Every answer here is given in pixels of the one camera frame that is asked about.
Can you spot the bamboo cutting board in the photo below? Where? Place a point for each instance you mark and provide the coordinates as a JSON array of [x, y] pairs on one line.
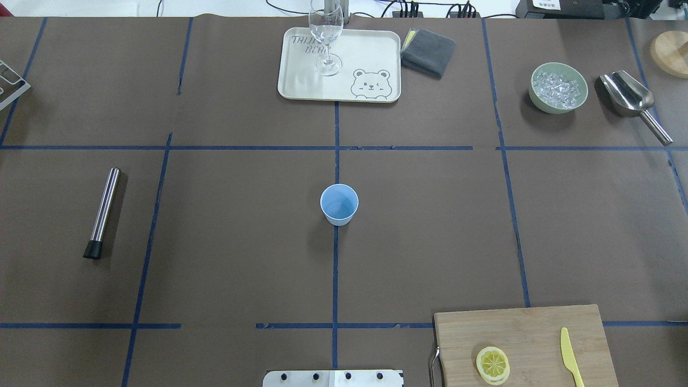
[[530, 337]]

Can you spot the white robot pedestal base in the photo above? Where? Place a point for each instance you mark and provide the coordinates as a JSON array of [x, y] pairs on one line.
[[363, 377]]

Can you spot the lemon slice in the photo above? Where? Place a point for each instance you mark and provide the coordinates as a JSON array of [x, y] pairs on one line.
[[491, 362], [495, 381]]

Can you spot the cream bear tray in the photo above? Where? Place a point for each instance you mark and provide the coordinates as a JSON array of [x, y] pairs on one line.
[[371, 68]]

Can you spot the steel muddler black tip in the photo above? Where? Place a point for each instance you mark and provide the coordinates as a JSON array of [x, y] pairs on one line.
[[94, 247]]

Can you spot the grey folded cloth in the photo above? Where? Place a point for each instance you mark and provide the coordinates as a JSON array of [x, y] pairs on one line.
[[427, 52]]

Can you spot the blue paper cup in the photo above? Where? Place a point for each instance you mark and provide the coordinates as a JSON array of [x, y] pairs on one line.
[[339, 202]]

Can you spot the wooden cup tree stand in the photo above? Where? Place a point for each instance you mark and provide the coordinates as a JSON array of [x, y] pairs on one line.
[[669, 52]]

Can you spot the black power strip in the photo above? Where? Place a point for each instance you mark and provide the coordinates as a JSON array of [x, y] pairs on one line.
[[408, 10]]

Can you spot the steel ice scoop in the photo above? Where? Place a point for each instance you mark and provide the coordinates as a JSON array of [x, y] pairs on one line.
[[630, 98]]

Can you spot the clear wine glass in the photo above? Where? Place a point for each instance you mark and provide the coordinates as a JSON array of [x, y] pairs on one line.
[[326, 23]]

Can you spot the yellow plastic knife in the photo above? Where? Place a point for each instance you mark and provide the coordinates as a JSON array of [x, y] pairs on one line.
[[568, 357]]

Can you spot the green bowl of ice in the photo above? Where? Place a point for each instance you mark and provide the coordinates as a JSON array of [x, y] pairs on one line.
[[557, 88]]

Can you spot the white wire cup rack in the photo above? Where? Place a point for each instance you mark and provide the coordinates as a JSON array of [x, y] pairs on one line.
[[12, 85]]

